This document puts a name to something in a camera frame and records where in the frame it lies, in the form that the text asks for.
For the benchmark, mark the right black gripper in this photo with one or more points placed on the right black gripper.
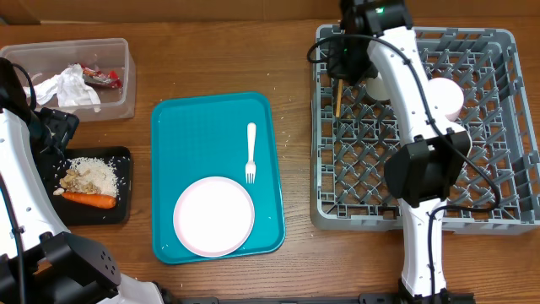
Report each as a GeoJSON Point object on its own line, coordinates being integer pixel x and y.
{"type": "Point", "coordinates": [343, 69]}

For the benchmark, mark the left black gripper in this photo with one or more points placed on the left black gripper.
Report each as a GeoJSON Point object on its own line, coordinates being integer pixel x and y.
{"type": "Point", "coordinates": [60, 123]}

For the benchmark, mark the wooden chopstick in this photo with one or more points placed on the wooden chopstick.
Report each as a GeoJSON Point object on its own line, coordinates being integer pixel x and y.
{"type": "Point", "coordinates": [339, 96]}

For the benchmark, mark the white paper cup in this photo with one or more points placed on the white paper cup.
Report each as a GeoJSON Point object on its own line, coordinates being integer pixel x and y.
{"type": "Point", "coordinates": [376, 89]}

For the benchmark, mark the white napkin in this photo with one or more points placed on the white napkin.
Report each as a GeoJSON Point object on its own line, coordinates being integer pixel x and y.
{"type": "Point", "coordinates": [68, 87]}

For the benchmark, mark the red snack wrapper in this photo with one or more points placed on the red snack wrapper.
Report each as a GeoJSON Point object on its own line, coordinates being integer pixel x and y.
{"type": "Point", "coordinates": [97, 78]}

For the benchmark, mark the orange carrot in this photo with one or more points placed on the orange carrot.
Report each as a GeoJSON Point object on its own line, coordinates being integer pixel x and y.
{"type": "Point", "coordinates": [94, 200]}

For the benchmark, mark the pink bowl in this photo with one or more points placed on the pink bowl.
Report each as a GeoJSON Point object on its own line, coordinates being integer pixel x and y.
{"type": "Point", "coordinates": [448, 96]}

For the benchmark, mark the white bowl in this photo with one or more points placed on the white bowl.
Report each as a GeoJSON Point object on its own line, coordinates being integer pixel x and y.
{"type": "Point", "coordinates": [458, 133]}

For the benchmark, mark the white plastic spoon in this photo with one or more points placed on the white plastic spoon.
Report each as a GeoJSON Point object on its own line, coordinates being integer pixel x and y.
{"type": "Point", "coordinates": [251, 168]}

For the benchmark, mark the pink round plate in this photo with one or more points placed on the pink round plate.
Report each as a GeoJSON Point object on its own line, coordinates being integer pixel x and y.
{"type": "Point", "coordinates": [213, 217]}

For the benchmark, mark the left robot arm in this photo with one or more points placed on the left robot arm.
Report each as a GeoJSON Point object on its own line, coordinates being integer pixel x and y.
{"type": "Point", "coordinates": [41, 260]}

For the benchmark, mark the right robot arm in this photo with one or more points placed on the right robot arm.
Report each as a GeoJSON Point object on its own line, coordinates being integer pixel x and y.
{"type": "Point", "coordinates": [379, 41]}

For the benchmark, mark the grey dishwasher rack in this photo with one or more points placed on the grey dishwasher rack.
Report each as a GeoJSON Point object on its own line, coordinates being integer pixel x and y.
{"type": "Point", "coordinates": [498, 190]}

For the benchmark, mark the food scraps pile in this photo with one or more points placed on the food scraps pile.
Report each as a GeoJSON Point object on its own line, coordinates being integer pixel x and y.
{"type": "Point", "coordinates": [75, 182]}

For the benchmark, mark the white rice pile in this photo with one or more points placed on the white rice pile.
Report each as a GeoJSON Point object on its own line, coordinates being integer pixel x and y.
{"type": "Point", "coordinates": [101, 174]}

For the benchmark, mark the clear plastic bin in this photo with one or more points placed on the clear plastic bin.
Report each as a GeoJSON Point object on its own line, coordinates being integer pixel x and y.
{"type": "Point", "coordinates": [44, 60]}

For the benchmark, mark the black plastic tray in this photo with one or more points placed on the black plastic tray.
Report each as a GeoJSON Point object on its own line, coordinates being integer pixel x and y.
{"type": "Point", "coordinates": [117, 158]}

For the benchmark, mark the teal plastic tray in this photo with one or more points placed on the teal plastic tray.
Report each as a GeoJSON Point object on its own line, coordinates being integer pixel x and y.
{"type": "Point", "coordinates": [204, 136]}

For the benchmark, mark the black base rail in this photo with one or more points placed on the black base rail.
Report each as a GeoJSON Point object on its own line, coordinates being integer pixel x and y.
{"type": "Point", "coordinates": [373, 298]}

